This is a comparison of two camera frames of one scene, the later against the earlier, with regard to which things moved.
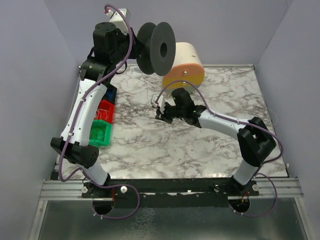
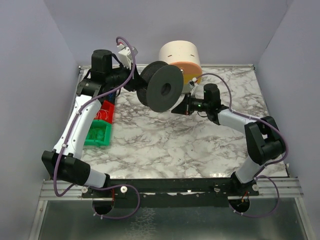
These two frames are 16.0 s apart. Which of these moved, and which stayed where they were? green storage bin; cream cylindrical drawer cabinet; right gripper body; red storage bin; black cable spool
Moved: black cable spool; right gripper body
Stayed: cream cylindrical drawer cabinet; red storage bin; green storage bin
